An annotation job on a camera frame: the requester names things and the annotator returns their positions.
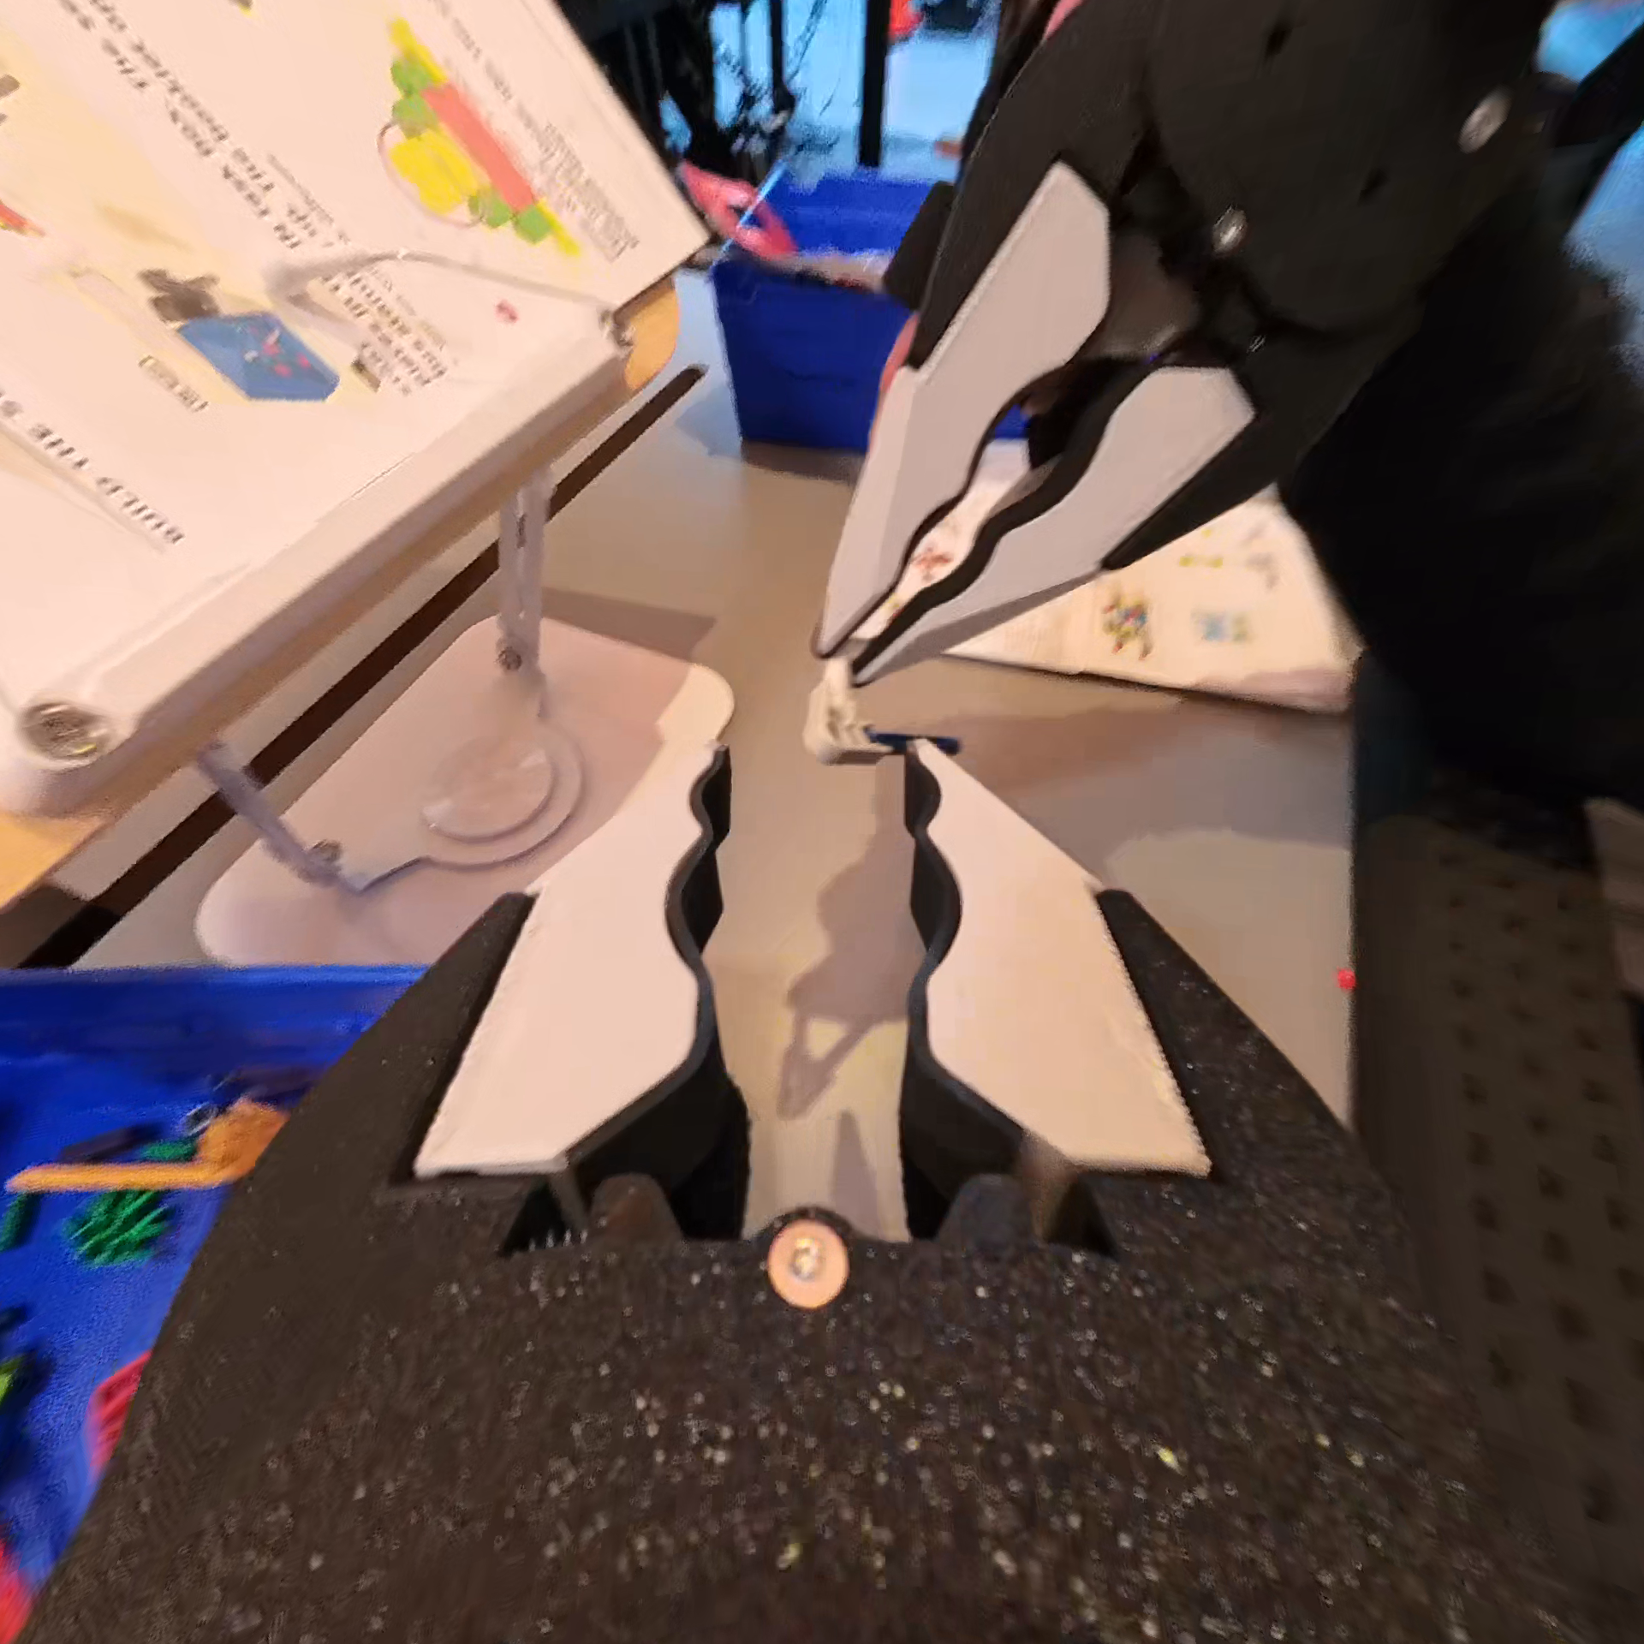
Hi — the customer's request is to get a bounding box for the white document stand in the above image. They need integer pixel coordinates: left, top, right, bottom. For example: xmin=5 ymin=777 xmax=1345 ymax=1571
xmin=0 ymin=0 xmax=735 ymax=967

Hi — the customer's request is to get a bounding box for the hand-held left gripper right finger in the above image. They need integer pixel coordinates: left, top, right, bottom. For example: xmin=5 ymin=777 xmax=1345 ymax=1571
xmin=901 ymin=744 xmax=1213 ymax=1231

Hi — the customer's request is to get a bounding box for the black pole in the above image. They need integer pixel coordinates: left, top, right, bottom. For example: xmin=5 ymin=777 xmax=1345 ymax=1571
xmin=858 ymin=0 xmax=895 ymax=168

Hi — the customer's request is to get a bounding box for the blue parts bin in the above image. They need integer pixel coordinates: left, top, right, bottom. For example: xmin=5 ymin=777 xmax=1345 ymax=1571
xmin=0 ymin=965 xmax=431 ymax=1600

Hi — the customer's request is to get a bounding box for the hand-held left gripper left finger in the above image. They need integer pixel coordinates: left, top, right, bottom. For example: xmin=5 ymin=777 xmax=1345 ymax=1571
xmin=410 ymin=744 xmax=733 ymax=1231

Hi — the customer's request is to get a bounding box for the blue bin with papers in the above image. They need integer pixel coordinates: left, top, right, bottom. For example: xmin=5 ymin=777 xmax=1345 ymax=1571
xmin=710 ymin=168 xmax=1035 ymax=454

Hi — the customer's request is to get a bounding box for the loose printed paper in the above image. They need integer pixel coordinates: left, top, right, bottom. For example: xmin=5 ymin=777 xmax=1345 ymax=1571
xmin=943 ymin=442 xmax=1365 ymax=714

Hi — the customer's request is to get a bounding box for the small white connector piece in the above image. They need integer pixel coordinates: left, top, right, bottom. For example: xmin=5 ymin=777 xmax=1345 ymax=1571
xmin=802 ymin=657 xmax=889 ymax=770

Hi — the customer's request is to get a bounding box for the black perforated board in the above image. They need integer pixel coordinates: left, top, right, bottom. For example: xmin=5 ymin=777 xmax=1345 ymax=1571
xmin=1351 ymin=770 xmax=1644 ymax=1644

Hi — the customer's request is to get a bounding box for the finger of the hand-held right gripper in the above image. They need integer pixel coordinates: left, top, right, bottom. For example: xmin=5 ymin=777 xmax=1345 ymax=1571
xmin=848 ymin=365 xmax=1260 ymax=689
xmin=814 ymin=160 xmax=1112 ymax=661

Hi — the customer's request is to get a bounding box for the pile of colourful construction pieces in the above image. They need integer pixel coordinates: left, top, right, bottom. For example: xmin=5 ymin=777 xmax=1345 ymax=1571
xmin=0 ymin=1097 xmax=289 ymax=1595

